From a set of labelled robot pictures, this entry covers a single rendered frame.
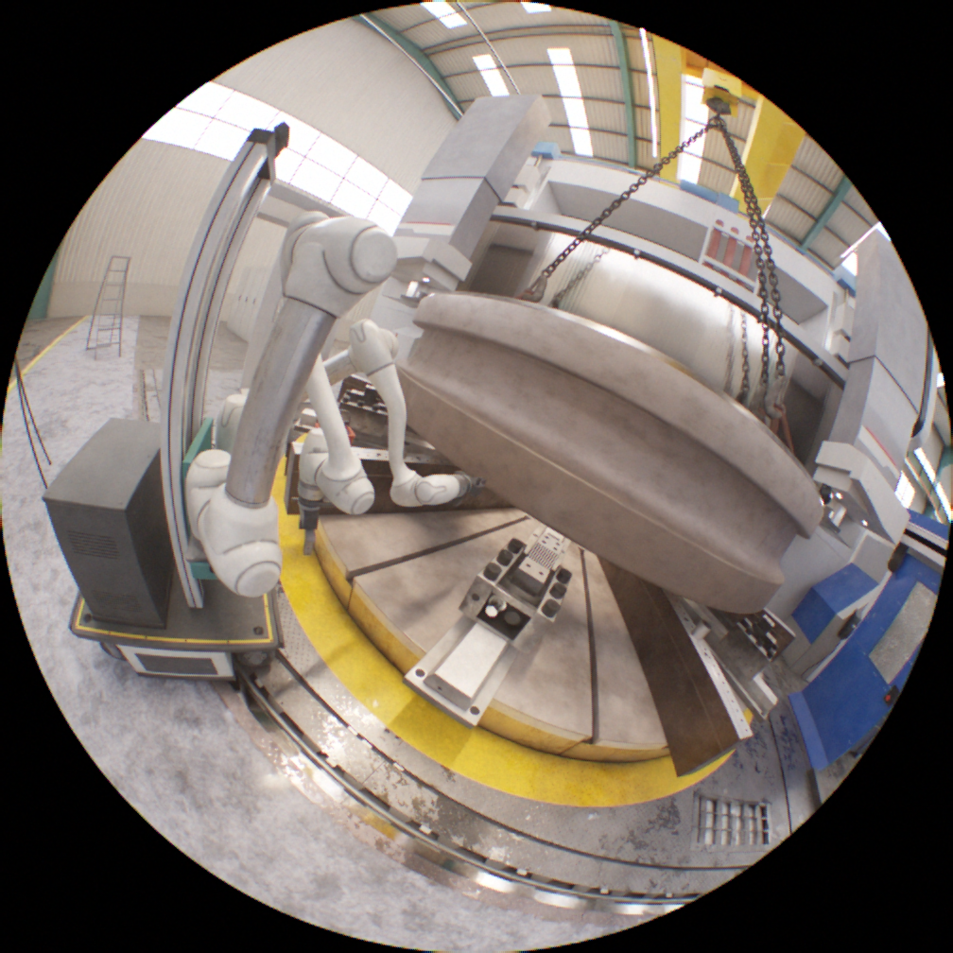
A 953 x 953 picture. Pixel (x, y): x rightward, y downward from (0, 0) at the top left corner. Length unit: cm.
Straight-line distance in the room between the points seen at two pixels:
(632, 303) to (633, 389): 364
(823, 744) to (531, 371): 474
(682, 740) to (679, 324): 463
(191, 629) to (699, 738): 210
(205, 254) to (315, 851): 172
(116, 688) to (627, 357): 253
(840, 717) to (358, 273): 483
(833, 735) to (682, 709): 306
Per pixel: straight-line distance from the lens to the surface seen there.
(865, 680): 455
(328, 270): 51
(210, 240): 84
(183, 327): 84
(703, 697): 172
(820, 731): 465
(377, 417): 271
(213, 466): 79
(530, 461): 137
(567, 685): 157
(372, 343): 99
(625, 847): 191
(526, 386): 157
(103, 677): 173
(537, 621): 121
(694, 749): 174
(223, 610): 132
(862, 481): 384
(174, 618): 134
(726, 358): 497
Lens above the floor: 138
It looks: 20 degrees down
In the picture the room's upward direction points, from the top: 24 degrees clockwise
